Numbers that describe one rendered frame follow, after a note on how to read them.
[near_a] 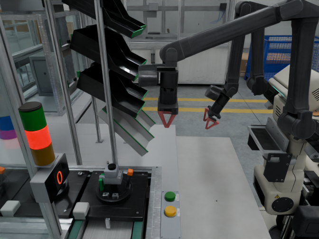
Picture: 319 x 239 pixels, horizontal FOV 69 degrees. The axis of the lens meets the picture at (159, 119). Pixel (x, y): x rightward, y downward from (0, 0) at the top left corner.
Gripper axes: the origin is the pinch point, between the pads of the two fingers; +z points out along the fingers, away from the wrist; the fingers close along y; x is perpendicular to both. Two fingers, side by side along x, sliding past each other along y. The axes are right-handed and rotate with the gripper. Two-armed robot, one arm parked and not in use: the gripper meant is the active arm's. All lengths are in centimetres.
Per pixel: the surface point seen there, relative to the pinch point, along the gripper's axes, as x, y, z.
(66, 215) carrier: -33.2, 16.5, 27.9
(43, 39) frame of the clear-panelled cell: -80, -81, -15
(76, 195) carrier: -33.1, 7.5, 27.8
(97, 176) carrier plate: -28.2, -3.4, 27.5
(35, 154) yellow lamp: -32.0, 26.5, -4.7
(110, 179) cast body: -19.7, 7.0, 19.7
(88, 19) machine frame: -75, -158, -23
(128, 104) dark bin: -17.1, -23.5, 2.5
